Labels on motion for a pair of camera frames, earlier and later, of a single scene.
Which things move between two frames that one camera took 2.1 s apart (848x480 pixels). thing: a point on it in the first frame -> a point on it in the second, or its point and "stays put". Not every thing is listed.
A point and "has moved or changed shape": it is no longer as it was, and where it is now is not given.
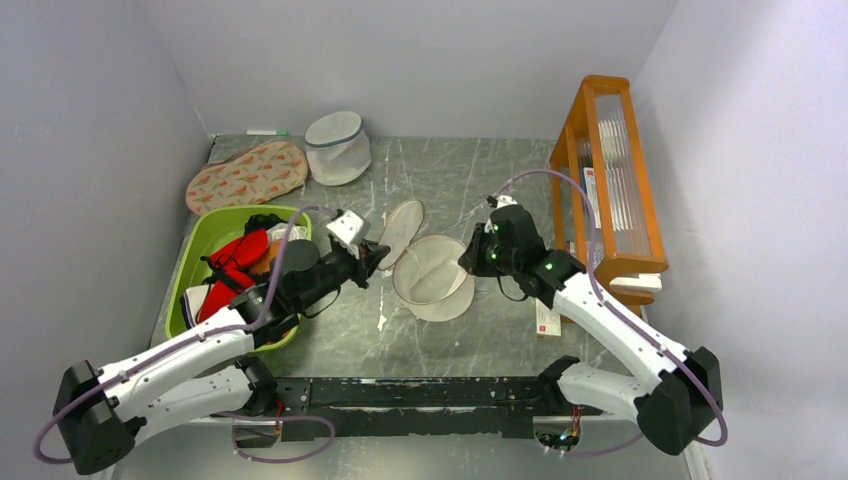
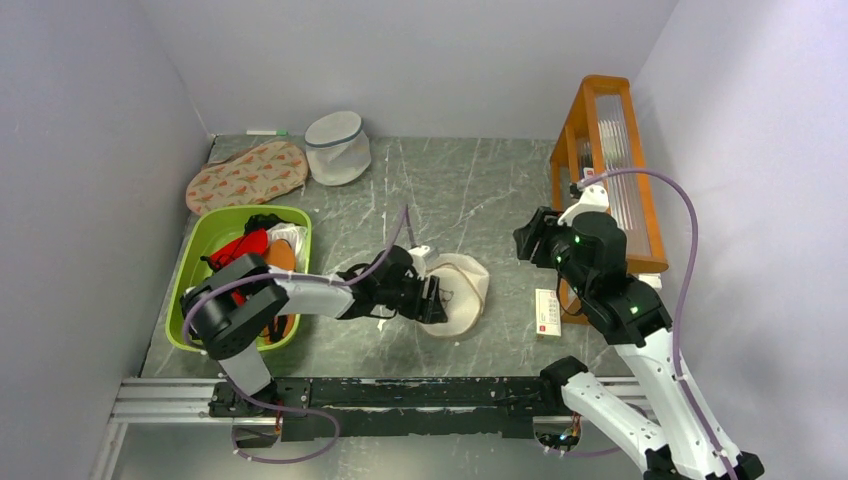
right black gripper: x=471 y=259 -> x=534 y=237
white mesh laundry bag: x=338 y=148 stays put
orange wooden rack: x=603 y=210 stays put
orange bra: x=274 y=251 stays put
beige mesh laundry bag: x=428 y=281 has moved or changed shape
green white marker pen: x=280 y=132 stays put
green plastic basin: x=210 y=229 stays put
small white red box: x=548 y=322 stays put
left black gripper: x=365 y=264 -> x=428 y=310
